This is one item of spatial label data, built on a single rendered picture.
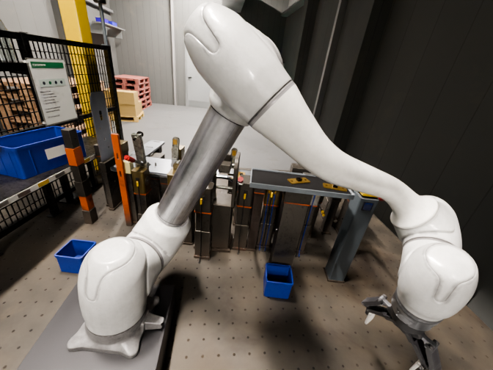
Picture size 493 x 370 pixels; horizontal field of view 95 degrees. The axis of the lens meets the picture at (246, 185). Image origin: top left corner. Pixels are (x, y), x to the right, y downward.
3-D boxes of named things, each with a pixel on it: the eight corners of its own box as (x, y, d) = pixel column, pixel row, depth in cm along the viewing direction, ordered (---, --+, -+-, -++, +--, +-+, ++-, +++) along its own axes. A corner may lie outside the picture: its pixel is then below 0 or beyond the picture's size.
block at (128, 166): (141, 220, 126) (133, 159, 110) (138, 225, 123) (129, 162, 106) (135, 219, 126) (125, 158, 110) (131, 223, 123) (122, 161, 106)
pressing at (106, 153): (115, 155, 128) (104, 91, 113) (103, 162, 118) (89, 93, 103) (114, 155, 128) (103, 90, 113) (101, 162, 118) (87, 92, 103)
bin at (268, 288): (287, 280, 101) (290, 265, 97) (289, 299, 92) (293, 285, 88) (263, 277, 101) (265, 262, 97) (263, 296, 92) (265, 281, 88)
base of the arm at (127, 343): (150, 361, 59) (150, 349, 57) (64, 350, 58) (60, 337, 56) (172, 300, 76) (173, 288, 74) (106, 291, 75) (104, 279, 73)
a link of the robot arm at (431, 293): (455, 337, 43) (450, 277, 51) (502, 299, 33) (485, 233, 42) (389, 310, 48) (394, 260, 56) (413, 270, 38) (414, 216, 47)
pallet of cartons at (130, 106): (101, 112, 625) (96, 85, 593) (147, 116, 641) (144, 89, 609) (85, 119, 551) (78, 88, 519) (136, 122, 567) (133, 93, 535)
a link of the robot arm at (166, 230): (110, 260, 73) (150, 224, 93) (152, 287, 74) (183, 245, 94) (227, 4, 40) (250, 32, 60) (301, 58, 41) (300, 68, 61)
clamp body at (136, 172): (156, 225, 125) (150, 167, 108) (148, 237, 116) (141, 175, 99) (144, 224, 125) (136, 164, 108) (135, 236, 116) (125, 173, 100)
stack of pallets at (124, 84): (126, 102, 790) (122, 74, 749) (152, 104, 802) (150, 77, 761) (111, 109, 677) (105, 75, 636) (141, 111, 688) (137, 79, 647)
